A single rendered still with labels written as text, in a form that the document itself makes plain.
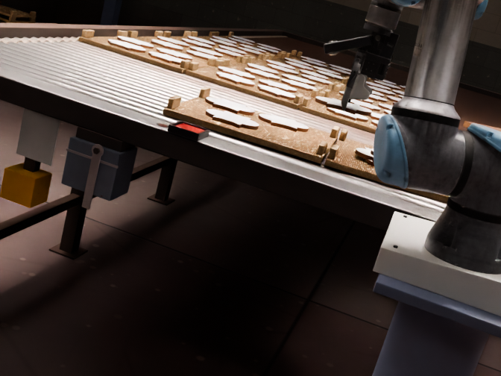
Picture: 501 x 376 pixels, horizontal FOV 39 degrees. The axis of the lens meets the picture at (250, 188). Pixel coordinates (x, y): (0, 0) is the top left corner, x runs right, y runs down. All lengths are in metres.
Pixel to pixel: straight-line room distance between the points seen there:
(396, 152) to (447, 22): 0.23
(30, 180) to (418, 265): 0.99
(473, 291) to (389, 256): 0.15
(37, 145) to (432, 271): 1.02
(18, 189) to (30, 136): 0.13
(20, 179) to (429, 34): 1.06
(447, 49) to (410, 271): 0.38
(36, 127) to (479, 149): 1.06
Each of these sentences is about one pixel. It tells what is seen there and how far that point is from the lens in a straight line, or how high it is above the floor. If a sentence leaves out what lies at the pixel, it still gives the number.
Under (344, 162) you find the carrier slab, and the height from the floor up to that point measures 0.94.
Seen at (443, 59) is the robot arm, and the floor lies 1.25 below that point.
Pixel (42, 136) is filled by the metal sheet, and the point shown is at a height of 0.80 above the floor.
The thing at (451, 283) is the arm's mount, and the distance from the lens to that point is 1.26.
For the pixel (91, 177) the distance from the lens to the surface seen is 1.72.
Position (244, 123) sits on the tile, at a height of 0.95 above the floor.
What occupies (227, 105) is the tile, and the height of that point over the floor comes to 0.95.
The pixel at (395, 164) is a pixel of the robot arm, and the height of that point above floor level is 1.07.
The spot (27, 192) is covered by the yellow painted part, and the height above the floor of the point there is 0.66.
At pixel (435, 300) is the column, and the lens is 1.24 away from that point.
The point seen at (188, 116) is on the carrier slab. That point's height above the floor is 0.93.
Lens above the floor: 1.29
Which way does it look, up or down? 16 degrees down
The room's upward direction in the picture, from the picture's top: 15 degrees clockwise
